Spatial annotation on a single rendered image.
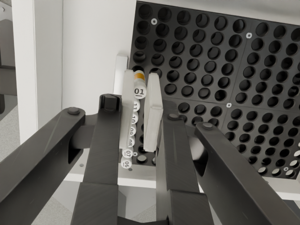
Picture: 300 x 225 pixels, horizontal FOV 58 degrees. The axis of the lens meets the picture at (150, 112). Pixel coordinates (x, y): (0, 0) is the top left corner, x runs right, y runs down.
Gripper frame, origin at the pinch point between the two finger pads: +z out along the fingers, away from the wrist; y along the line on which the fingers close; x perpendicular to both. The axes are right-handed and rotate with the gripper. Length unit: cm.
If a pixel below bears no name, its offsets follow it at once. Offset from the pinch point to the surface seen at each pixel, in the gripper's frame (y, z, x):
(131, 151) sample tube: 0.3, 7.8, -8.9
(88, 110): -5.7, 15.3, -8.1
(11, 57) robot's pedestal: -36, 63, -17
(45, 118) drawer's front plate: -9.1, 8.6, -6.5
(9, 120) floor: -54, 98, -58
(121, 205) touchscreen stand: 3, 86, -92
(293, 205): 22.9, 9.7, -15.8
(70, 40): -8.2, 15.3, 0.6
